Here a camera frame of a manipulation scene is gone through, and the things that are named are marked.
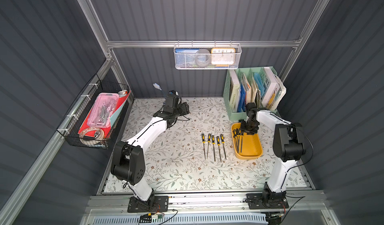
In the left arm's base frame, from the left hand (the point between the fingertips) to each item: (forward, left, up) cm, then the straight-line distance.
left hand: (183, 105), depth 88 cm
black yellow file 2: (-14, -19, -21) cm, 32 cm away
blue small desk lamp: (+16, +18, +2) cm, 24 cm away
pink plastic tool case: (-9, +38, +10) cm, 40 cm away
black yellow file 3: (-13, -16, -21) cm, 29 cm away
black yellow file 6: (-9, -35, -20) cm, 42 cm away
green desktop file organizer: (+17, -49, +1) cm, 52 cm away
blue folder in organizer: (+9, -39, -12) cm, 42 cm away
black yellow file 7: (-10, -33, -19) cm, 40 cm away
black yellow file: (-15, -22, -21) cm, 34 cm away
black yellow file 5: (-8, -39, -20) cm, 44 cm away
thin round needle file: (-13, -25, -22) cm, 36 cm away
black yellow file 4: (-13, -13, -21) cm, 28 cm away
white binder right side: (+13, -59, 0) cm, 61 cm away
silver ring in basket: (-26, +36, +8) cm, 44 cm away
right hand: (-7, -42, -18) cm, 46 cm away
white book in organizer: (+12, -33, 0) cm, 35 cm away
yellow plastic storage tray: (-15, -44, -21) cm, 51 cm away
